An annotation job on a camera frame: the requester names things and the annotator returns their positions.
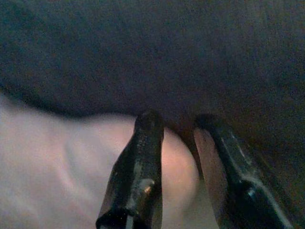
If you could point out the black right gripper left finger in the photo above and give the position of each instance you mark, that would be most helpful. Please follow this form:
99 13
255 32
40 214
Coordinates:
138 167

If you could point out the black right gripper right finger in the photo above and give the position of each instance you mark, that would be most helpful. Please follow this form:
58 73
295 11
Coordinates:
238 181

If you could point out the white striped pillow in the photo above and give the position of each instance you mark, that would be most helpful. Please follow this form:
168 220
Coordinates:
47 167

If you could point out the dark grey fabric sofa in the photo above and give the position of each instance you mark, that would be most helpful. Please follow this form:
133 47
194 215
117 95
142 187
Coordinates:
152 59

